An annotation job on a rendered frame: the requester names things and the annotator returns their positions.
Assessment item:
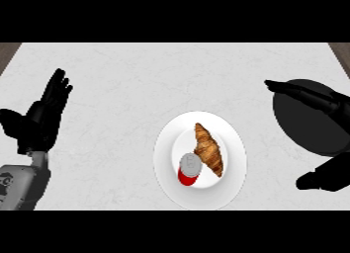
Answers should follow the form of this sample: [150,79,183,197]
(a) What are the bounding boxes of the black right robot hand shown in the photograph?
[262,79,350,193]

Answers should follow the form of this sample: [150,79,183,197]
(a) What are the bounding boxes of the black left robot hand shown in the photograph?
[0,67,73,156]

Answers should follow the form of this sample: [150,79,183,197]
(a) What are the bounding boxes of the black round pan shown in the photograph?
[271,78,350,157]

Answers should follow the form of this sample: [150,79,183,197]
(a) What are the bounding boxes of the white oval plate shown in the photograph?
[152,111,249,211]

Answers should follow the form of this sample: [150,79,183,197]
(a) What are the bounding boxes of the red can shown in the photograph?
[175,152,203,188]

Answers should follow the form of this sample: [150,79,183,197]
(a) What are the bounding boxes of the brown croissant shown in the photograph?
[191,122,225,179]

